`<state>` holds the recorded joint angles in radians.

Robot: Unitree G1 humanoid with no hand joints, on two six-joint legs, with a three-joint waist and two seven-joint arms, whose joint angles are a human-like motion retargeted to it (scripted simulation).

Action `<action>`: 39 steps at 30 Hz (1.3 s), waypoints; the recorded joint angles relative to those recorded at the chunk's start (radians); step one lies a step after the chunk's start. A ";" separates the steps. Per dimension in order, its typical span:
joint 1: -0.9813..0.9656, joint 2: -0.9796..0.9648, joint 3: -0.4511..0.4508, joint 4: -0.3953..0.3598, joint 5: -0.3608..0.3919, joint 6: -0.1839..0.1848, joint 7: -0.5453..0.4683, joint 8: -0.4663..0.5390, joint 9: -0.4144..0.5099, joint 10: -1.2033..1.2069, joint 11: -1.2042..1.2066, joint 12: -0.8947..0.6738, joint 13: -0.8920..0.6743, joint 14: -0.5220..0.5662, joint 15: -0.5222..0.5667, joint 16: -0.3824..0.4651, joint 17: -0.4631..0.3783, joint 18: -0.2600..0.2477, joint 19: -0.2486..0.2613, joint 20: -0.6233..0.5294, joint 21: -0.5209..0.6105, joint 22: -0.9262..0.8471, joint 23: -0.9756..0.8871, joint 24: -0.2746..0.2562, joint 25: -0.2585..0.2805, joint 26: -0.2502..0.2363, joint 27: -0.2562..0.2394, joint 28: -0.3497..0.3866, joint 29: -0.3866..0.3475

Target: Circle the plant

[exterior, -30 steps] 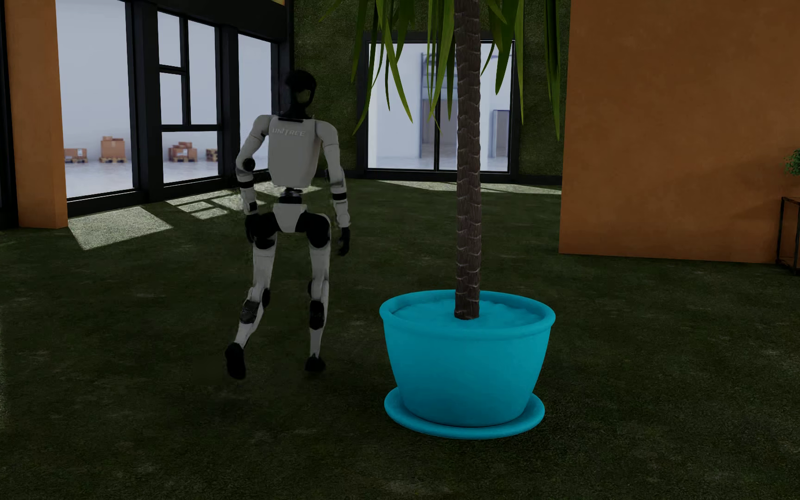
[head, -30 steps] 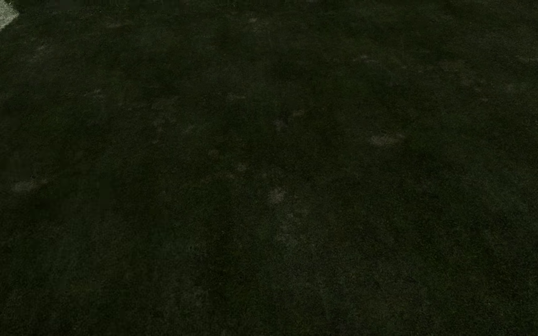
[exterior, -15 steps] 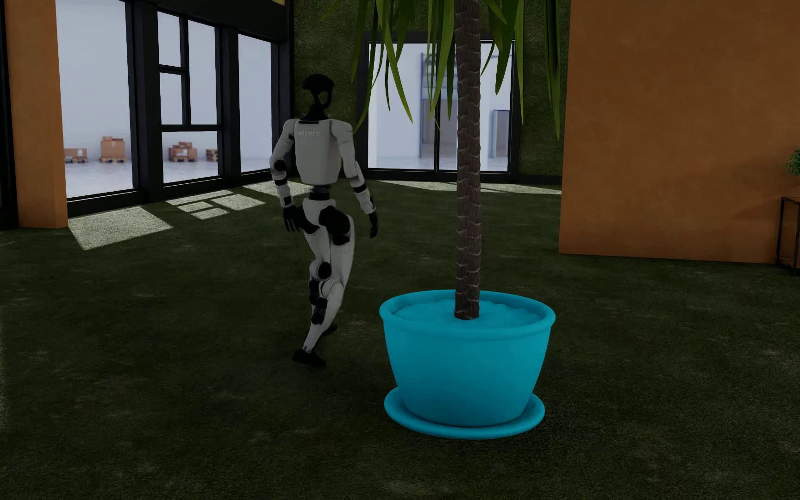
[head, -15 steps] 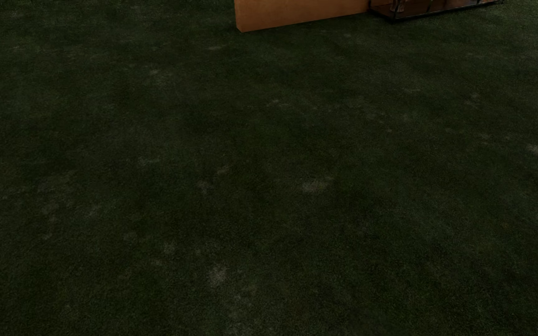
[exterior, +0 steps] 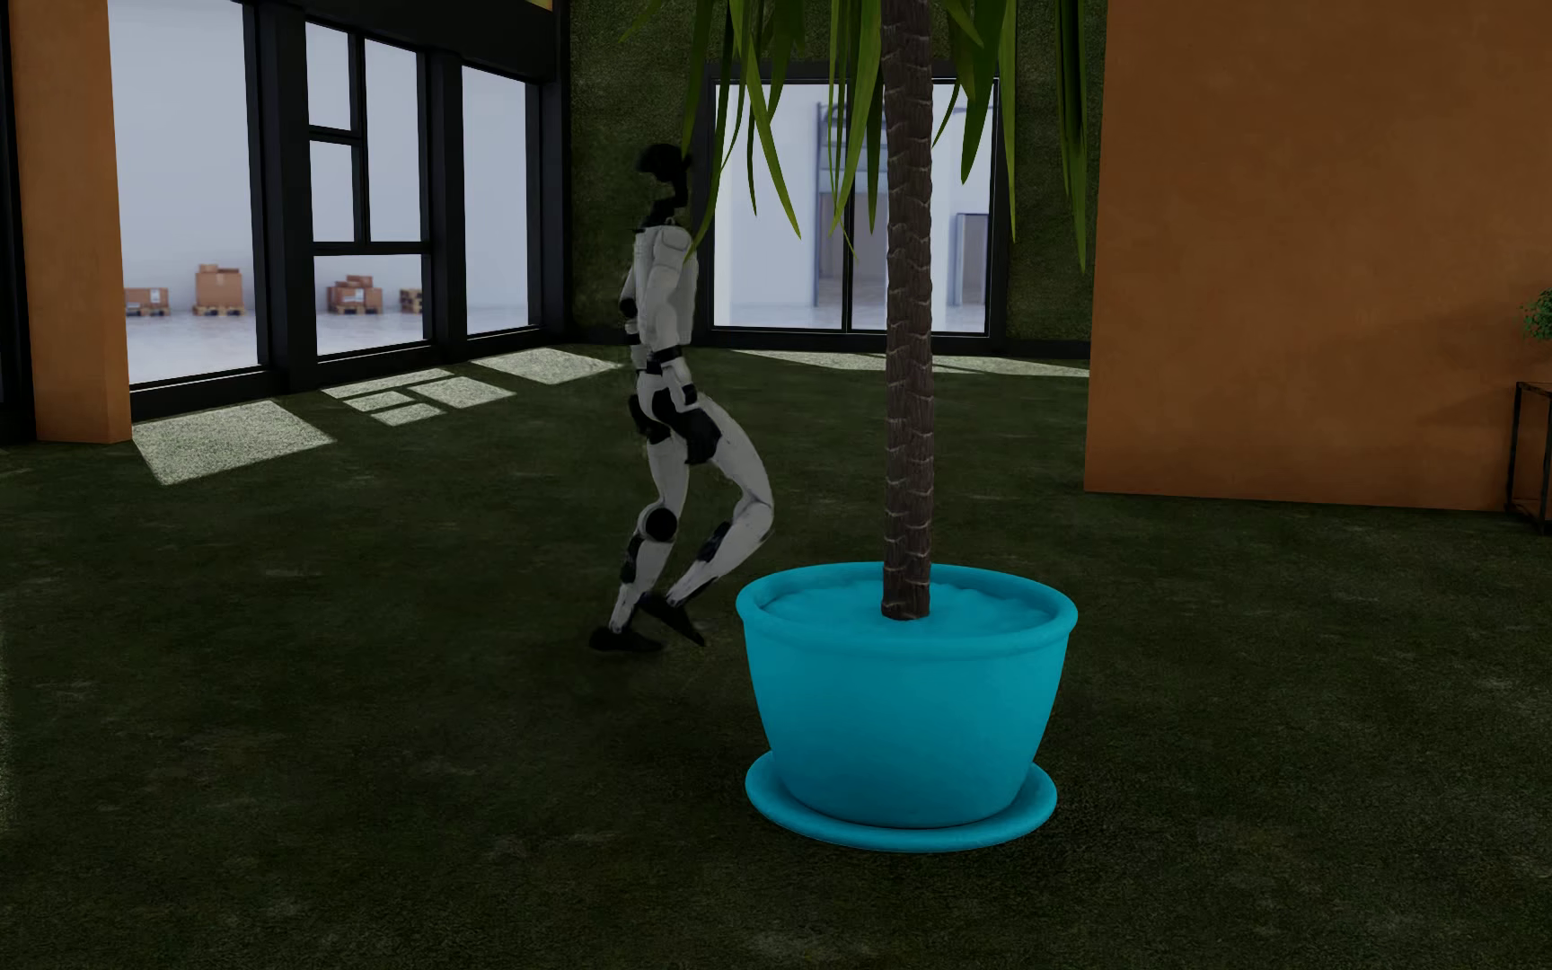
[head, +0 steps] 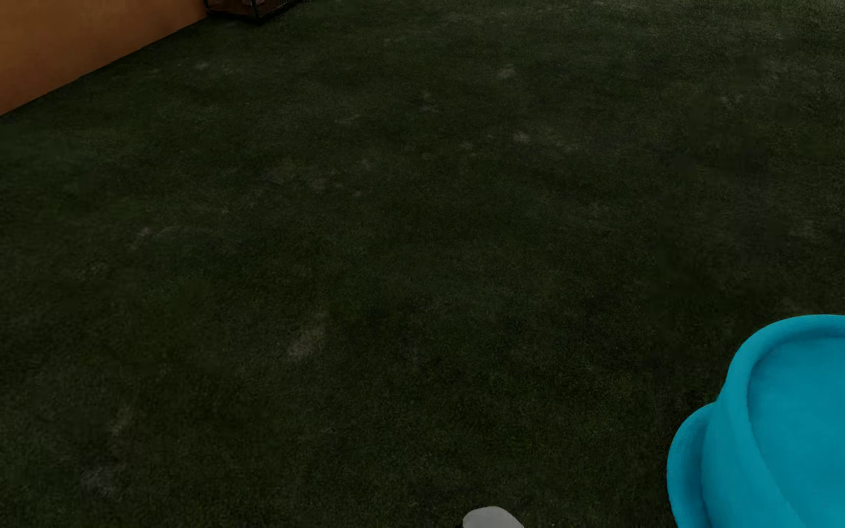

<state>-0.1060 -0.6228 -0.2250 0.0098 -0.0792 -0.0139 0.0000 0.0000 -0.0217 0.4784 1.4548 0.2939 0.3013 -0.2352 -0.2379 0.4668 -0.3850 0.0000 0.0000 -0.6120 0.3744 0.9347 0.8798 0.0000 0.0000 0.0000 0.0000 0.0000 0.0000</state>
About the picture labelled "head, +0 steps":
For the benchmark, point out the turquoise plant pot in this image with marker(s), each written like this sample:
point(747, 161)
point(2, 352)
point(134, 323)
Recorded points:
point(796, 440)

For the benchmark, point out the white robot foot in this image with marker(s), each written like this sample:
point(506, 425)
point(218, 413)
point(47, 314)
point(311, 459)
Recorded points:
point(492, 519)

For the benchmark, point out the orange wooden cabinet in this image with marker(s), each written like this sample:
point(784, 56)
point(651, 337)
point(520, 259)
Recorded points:
point(41, 44)

